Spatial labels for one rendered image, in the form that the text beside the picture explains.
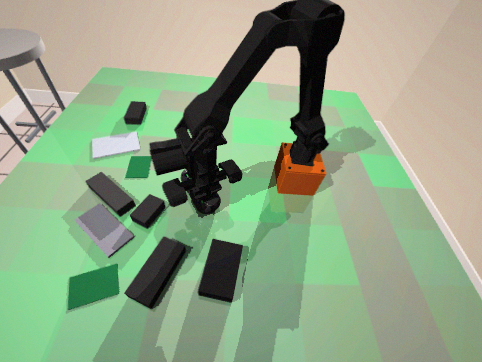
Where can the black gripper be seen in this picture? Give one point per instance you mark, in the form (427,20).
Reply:
(204,183)

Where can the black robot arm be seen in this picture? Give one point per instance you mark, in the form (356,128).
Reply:
(314,27)

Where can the white flat rectangular sheet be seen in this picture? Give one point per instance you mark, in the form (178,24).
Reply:
(112,145)

